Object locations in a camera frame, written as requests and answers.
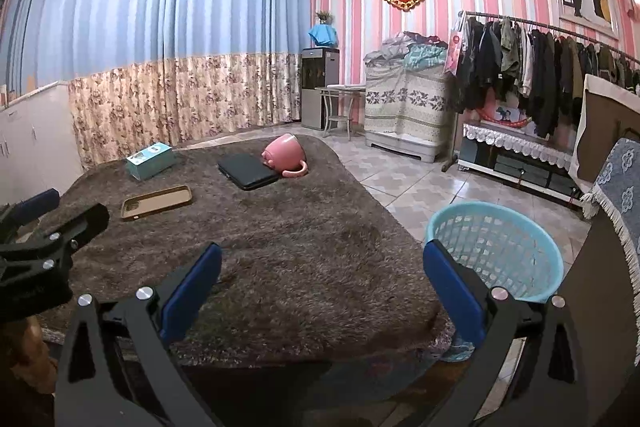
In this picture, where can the white lace cloth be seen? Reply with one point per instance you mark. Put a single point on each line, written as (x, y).
(515, 137)

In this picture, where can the grey water dispenser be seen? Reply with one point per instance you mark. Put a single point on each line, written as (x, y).
(320, 92)

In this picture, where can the black flat case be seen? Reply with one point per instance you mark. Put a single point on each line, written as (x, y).
(247, 172)

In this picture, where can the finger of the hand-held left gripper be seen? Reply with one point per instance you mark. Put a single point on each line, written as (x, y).
(35, 207)
(75, 227)

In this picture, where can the black low cabinet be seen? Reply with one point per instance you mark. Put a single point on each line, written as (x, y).
(515, 172)

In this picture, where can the teal cardboard box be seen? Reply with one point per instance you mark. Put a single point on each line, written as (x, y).
(150, 162)

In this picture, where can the brown phone case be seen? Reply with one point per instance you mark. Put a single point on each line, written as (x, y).
(155, 203)

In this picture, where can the blue cloth cover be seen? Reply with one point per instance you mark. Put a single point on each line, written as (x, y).
(322, 36)

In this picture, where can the small round table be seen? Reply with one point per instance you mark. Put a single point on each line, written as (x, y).
(342, 94)

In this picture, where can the brown board with white frame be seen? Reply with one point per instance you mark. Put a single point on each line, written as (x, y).
(607, 127)

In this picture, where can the person's left hand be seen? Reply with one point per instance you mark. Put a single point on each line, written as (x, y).
(27, 357)

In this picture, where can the blue plastic basket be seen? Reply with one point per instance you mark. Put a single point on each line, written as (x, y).
(500, 242)

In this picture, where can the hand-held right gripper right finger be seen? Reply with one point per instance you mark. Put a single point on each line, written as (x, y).
(452, 292)

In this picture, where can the pile of clothes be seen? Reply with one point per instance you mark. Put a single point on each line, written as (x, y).
(405, 49)

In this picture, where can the metal clothes rack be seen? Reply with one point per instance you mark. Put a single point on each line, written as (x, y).
(530, 23)

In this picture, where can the small potted plant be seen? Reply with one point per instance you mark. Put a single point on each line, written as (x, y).
(323, 17)

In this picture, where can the cabinet under patterned cloth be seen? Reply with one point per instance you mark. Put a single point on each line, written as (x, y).
(407, 102)

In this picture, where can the blue floral curtain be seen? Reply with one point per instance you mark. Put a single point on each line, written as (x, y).
(165, 32)

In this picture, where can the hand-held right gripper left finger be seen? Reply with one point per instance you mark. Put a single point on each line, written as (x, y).
(192, 287)

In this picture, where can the white cabinet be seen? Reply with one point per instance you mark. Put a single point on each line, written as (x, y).
(35, 142)

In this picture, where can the pink hanging bag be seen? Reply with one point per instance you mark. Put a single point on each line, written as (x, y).
(454, 52)

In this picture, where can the pink mug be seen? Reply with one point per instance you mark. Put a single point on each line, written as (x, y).
(282, 154)

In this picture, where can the row of hanging clothes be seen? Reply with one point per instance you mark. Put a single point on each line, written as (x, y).
(540, 62)

